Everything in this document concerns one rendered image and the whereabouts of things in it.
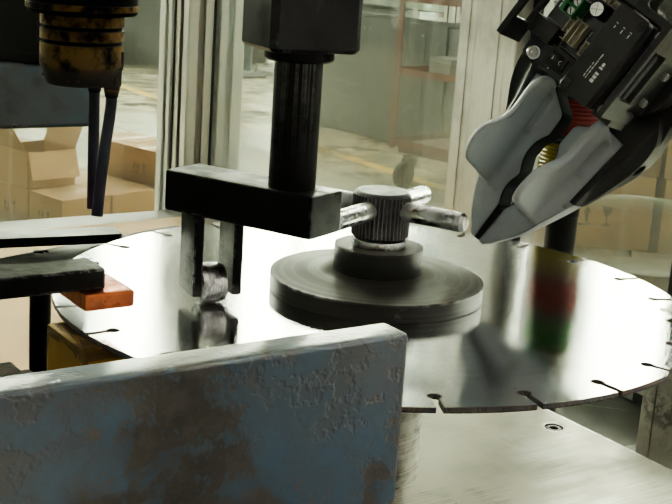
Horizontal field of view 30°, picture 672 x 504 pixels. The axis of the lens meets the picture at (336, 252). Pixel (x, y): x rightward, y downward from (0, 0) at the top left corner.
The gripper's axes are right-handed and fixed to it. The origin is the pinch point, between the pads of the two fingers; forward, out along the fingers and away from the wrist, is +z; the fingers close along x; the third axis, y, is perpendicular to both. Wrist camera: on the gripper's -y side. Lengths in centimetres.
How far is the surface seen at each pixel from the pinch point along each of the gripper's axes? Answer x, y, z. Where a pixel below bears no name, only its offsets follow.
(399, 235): -1.1, 6.9, 2.3
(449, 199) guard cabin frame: -26, -54, 15
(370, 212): -2.3, 8.6, 2.0
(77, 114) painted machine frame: -22.8, 6.9, 11.0
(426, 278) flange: 1.0, 5.5, 3.4
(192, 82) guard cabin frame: -75, -73, 32
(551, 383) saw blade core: 11.1, 12.3, 0.7
